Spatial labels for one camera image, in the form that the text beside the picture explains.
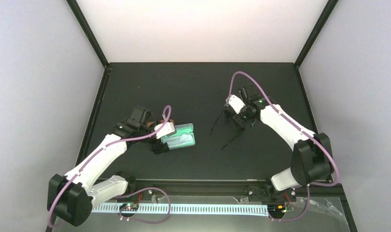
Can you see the black frame post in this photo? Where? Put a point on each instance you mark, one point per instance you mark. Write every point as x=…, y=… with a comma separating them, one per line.
x=320, y=23
x=82, y=21

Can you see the white slotted cable duct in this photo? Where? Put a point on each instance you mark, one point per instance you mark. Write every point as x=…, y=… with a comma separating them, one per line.
x=188, y=209

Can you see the black front frame rail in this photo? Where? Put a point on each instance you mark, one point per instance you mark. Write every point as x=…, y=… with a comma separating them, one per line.
x=332, y=215

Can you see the left small circuit board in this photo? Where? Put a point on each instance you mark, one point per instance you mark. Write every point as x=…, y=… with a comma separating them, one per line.
x=127, y=207

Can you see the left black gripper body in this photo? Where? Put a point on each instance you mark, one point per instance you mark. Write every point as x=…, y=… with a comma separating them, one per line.
x=157, y=149

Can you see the small circuit board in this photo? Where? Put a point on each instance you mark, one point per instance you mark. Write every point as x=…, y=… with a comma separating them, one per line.
x=279, y=209
x=127, y=207

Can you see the black sunglasses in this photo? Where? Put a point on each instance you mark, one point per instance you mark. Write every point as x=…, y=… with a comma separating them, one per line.
x=224, y=127

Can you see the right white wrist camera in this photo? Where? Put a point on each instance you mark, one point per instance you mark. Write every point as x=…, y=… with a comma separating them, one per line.
x=235, y=103

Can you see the right small circuit board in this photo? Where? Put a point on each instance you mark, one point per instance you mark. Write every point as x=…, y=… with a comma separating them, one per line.
x=279, y=209

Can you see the left black frame post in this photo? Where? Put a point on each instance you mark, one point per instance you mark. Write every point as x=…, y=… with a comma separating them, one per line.
x=82, y=21

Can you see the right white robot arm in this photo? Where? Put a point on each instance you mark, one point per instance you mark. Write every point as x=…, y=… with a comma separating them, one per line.
x=311, y=153

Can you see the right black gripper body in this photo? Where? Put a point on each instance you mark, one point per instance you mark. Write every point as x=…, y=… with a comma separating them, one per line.
x=234, y=118

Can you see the blue-grey glasses case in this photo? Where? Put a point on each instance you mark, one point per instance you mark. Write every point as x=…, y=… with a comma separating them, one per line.
x=181, y=129

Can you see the brown plaid glasses case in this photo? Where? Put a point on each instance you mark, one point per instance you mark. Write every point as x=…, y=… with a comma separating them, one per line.
x=153, y=124

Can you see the right black frame post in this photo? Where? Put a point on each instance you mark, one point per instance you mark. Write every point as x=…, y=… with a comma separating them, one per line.
x=320, y=23

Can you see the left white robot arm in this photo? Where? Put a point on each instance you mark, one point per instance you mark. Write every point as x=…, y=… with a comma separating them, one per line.
x=73, y=196

